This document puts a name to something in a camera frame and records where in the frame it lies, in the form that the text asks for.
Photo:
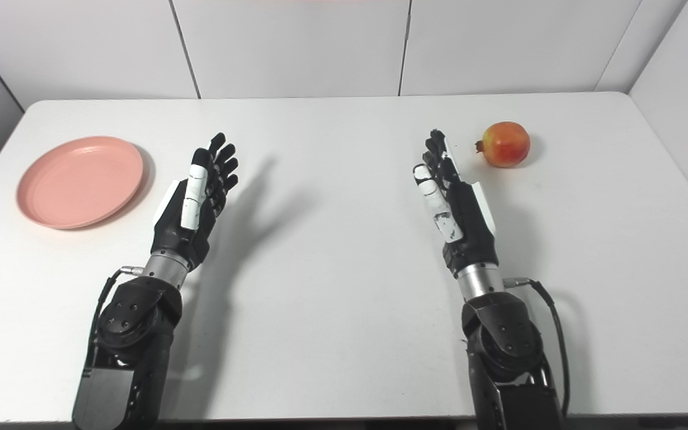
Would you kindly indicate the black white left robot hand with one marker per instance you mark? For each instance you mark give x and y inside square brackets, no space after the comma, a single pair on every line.
[172,230]

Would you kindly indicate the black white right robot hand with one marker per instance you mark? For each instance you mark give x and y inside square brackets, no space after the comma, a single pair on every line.
[469,221]

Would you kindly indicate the red yellow pomegranate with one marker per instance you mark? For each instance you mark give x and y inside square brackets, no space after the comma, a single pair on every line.
[505,145]

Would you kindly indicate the pink round plate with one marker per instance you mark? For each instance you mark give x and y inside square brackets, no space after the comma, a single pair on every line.
[80,182]

